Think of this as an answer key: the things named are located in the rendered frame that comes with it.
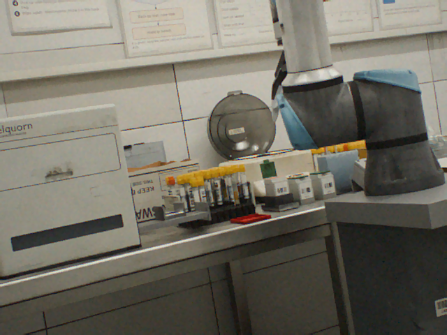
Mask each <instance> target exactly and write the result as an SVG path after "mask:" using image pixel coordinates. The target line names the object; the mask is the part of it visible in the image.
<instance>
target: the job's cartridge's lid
mask: <svg viewBox="0 0 447 335"><path fill-rule="evenodd" d="M259 165H260V169H261V174H262V178H263V179H269V178H273V177H277V171H276V167H275V164H274V161H271V162H270V160H269V159H265V160H263V163H260V164H259Z"/></svg>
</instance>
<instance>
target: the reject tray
mask: <svg viewBox="0 0 447 335"><path fill-rule="evenodd" d="M270 218H272V217H271V215H267V214H252V215H249V216H244V217H240V218H235V219H231V220H230V223H237V224H244V225H245V224H248V223H254V222H257V221H262V220H266V219H270Z"/></svg>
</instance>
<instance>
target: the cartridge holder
mask: <svg viewBox="0 0 447 335"><path fill-rule="evenodd" d="M263 197H264V198H265V204H264V205H261V210H263V211H278V212H281V211H285V210H287V209H297V208H299V207H300V205H299V202H298V201H294V198H293V194H292V193H286V194H283V195H277V196H269V195H266V196H263Z"/></svg>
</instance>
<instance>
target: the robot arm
mask: <svg viewBox="0 0 447 335"><path fill-rule="evenodd" d="M324 1H331V0H269V4H270V11H271V16H272V23H273V24H272V25H273V29H274V37H275V39H276V40H277V46H283V48H284V49H283V50H282V53H281V56H280V59H279V63H278V65H277V68H276V71H275V73H274V76H275V79H274V82H273V84H272V97H271V99H272V118H273V121H274V122H276V120H277V117H278V115H279V111H280V113H281V118H282V120H283V123H284V126H285V129H286V132H287V135H288V138H289V142H290V144H291V146H292V148H294V149H296V150H298V151H306V150H311V149H315V150H318V149H320V148H325V147H332V146H336V145H341V144H348V143H352V142H356V141H360V140H364V141H365V148H366V153H367V157H366V162H365V172H364V177H363V183H362V185H363V190H364V194H365V195H394V194H400V193H409V192H414V191H421V190H425V189H429V188H434V187H437V186H440V185H443V184H445V183H446V180H445V176H444V171H443V170H442V167H441V165H440V163H439V161H438V159H437V157H436V156H435V155H434V153H433V151H432V149H431V147H430V145H429V140H428V136H427V128H426V123H425V115H424V110H423V102H422V98H421V94H422V91H421V90H420V86H419V82H418V77H417V75H416V73H415V72H414V71H412V70H409V69H405V68H393V69H379V70H364V71H359V72H356V73H354V74H353V80H351V81H347V82H344V81H343V76H342V72H340V71H339V70H337V69H336V68H335V67H334V66H333V64H332V57H331V51H330V43H329V38H328V30H327V24H326V19H325V11H324V6H323V2H324Z"/></svg>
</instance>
